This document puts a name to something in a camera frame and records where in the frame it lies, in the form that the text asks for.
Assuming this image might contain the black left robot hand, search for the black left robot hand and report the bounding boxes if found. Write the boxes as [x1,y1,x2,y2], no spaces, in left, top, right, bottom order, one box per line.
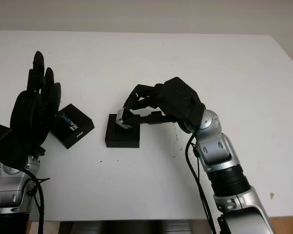
[11,50,62,156]

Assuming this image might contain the dark grey robot torso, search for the dark grey robot torso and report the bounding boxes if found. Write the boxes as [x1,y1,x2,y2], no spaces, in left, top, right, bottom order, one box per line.
[58,220,208,234]

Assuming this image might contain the black RealSense box lid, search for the black RealSense box lid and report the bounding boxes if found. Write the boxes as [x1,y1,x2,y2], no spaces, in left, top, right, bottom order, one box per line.
[50,103,96,150]

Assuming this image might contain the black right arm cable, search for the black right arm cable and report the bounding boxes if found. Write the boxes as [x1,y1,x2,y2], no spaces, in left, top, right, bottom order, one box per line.
[185,131,220,234]

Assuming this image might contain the small silver depth camera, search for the small silver depth camera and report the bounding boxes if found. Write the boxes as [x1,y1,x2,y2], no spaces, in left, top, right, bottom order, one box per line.
[115,108,135,130]

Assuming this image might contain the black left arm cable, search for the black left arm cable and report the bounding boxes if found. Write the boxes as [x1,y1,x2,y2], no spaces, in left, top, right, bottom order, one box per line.
[17,167,51,234]

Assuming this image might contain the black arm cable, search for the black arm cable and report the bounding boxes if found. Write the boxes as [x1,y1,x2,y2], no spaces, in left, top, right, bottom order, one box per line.
[185,131,220,234]
[17,167,51,234]

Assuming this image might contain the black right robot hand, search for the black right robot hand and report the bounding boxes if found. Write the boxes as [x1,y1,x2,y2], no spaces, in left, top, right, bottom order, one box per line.
[122,82,178,125]

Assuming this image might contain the black box base with insert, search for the black box base with insert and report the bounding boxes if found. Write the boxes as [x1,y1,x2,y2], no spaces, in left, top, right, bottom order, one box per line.
[104,114,141,149]

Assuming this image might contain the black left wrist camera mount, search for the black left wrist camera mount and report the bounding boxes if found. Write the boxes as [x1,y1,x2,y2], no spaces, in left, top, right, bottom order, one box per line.
[0,120,27,166]

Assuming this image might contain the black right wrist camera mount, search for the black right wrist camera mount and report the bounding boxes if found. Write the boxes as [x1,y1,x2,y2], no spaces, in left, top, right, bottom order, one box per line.
[157,77,206,134]

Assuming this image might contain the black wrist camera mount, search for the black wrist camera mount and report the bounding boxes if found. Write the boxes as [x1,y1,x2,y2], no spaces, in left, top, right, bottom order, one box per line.
[157,77,206,134]
[0,120,27,166]

